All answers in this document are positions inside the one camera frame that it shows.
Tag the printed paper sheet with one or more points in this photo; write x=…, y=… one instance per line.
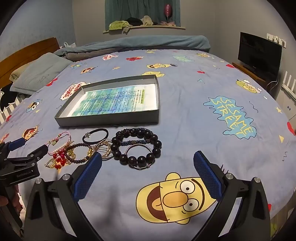
x=111, y=99

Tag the white plastic bag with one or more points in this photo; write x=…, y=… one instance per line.
x=67, y=45

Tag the grey blanket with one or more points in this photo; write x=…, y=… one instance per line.
x=76, y=55

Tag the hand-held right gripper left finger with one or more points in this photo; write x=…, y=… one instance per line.
x=89, y=176

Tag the gold bangle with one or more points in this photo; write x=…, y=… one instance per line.
x=104, y=144

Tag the white cabinet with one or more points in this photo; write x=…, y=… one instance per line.
x=285, y=104

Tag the wooden windowsill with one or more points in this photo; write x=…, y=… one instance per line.
x=157, y=27

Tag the wooden headboard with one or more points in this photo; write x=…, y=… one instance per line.
x=27, y=52

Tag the black cloth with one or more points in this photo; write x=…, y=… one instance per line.
x=134, y=21

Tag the blue cartoon printed bed sheet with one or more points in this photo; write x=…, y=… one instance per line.
x=185, y=115

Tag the teal blanket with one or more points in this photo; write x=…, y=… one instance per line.
x=138, y=42

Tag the beige cloth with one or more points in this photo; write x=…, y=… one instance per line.
x=146, y=20

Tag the person's left hand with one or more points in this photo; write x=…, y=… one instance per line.
x=2, y=201

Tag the black television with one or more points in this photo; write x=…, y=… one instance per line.
x=259, y=53

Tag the clothes on window sill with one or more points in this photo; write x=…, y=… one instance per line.
x=138, y=9

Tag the white router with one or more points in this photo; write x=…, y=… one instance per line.
x=286, y=80

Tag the grey cardboard box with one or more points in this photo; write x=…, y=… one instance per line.
x=104, y=120

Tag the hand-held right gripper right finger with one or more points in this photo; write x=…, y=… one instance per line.
x=207, y=176

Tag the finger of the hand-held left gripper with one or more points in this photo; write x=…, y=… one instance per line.
x=34, y=153
x=17, y=143

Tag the beige pillow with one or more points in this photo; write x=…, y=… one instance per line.
x=16, y=74

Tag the black and white pillow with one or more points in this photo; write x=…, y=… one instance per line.
x=5, y=99

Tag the white wall sockets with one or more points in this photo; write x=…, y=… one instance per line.
x=276, y=39

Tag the grey-blue pillow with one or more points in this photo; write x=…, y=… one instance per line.
x=41, y=71

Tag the pink cloth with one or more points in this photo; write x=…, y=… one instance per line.
x=168, y=23

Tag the green cloth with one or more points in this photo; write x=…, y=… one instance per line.
x=118, y=25

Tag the wooden television stand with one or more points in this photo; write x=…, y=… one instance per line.
x=240, y=66

